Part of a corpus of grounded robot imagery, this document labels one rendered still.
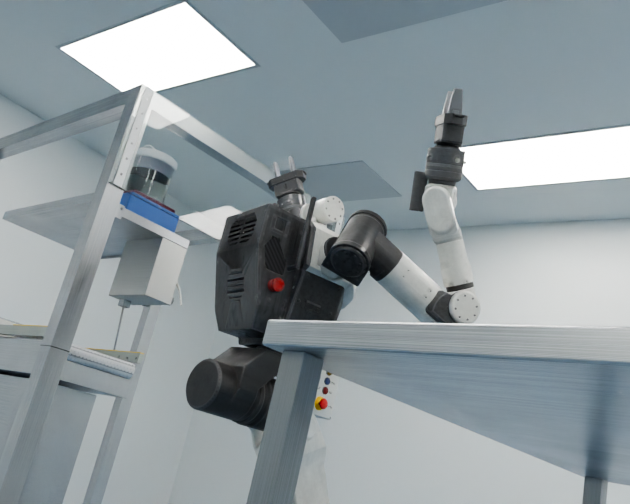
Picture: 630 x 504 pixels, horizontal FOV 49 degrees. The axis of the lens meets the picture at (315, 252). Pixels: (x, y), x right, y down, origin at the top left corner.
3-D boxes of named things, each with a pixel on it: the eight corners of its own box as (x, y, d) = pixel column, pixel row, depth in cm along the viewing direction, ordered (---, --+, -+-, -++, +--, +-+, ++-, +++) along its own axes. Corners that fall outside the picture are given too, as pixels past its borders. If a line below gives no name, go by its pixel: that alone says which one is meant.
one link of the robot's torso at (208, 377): (213, 413, 143) (235, 331, 149) (176, 407, 152) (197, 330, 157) (301, 439, 162) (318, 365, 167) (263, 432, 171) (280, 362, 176)
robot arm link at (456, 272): (472, 236, 161) (491, 317, 160) (451, 241, 171) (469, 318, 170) (432, 245, 158) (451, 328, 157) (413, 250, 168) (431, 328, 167)
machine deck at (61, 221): (186, 251, 232) (189, 240, 233) (89, 204, 207) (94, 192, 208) (91, 260, 274) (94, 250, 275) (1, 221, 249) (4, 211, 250)
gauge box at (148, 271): (170, 305, 226) (187, 249, 233) (144, 294, 219) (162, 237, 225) (133, 305, 241) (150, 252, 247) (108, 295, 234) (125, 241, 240)
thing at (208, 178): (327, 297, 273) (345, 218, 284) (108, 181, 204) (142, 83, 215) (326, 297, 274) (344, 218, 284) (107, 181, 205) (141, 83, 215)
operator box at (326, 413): (331, 420, 263) (345, 353, 271) (302, 410, 251) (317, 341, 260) (319, 418, 267) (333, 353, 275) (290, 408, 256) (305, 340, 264)
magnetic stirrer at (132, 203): (177, 237, 233) (184, 213, 236) (125, 211, 219) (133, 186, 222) (143, 241, 247) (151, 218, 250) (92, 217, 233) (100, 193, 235)
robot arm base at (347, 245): (382, 275, 149) (347, 238, 147) (343, 298, 158) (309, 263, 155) (401, 236, 161) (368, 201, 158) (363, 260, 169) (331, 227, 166)
